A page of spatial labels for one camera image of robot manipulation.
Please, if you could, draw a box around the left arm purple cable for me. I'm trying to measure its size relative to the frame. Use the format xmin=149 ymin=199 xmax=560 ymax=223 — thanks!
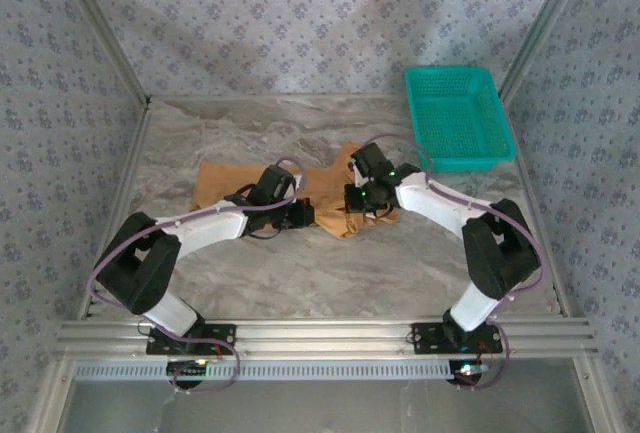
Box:
xmin=87 ymin=156 xmax=244 ymax=397

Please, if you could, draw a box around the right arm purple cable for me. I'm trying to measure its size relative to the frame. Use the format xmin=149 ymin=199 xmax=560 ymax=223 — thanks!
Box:
xmin=358 ymin=135 xmax=549 ymax=394

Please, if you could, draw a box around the aluminium mounting rail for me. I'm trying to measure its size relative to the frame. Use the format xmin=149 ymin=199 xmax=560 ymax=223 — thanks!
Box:
xmin=52 ymin=317 xmax=599 ymax=360

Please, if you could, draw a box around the aluminium frame post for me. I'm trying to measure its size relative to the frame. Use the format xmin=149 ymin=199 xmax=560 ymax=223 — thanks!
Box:
xmin=49 ymin=0 xmax=154 ymax=107
xmin=498 ymin=0 xmax=599 ymax=100

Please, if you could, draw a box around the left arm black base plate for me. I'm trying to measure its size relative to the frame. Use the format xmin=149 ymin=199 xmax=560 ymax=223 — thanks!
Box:
xmin=146 ymin=322 xmax=237 ymax=356

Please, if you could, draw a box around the tan orange t-shirt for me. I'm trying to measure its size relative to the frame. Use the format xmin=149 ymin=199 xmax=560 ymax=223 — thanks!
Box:
xmin=188 ymin=140 xmax=401 ymax=240

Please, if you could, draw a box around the aluminium side rail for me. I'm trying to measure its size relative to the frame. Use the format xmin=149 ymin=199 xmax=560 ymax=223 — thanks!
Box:
xmin=502 ymin=95 xmax=619 ymax=433
xmin=24 ymin=97 xmax=154 ymax=433

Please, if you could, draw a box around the grey slotted cable duct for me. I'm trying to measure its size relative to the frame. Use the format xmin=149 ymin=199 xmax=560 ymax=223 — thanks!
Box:
xmin=74 ymin=360 xmax=466 ymax=383

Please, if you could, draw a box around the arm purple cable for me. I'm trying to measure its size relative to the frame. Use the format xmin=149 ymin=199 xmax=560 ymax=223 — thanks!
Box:
xmin=358 ymin=135 xmax=549 ymax=394
xmin=87 ymin=156 xmax=244 ymax=397

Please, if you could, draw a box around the teal plastic mesh basket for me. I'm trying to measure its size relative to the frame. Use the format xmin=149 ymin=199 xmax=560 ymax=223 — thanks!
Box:
xmin=403 ymin=66 xmax=518 ymax=173

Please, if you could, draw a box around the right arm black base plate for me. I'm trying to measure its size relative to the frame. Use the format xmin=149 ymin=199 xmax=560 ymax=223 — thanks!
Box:
xmin=410 ymin=321 xmax=504 ymax=356

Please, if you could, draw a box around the black controller board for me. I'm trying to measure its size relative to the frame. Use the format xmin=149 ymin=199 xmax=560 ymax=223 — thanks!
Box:
xmin=449 ymin=360 xmax=494 ymax=390
xmin=167 ymin=358 xmax=209 ymax=390

